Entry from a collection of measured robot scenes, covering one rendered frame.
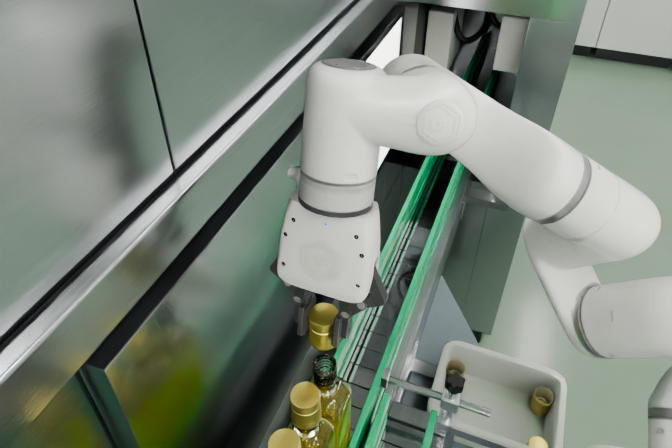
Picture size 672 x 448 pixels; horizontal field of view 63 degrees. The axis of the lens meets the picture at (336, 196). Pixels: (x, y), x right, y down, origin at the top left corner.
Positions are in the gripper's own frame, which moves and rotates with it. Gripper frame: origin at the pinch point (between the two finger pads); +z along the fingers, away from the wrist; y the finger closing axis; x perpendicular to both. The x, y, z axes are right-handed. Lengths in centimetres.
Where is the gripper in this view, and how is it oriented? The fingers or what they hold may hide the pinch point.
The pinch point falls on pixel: (323, 320)
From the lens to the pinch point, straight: 62.9
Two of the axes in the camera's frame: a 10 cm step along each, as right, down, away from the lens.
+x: 3.7, -3.7, 8.5
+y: 9.2, 2.3, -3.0
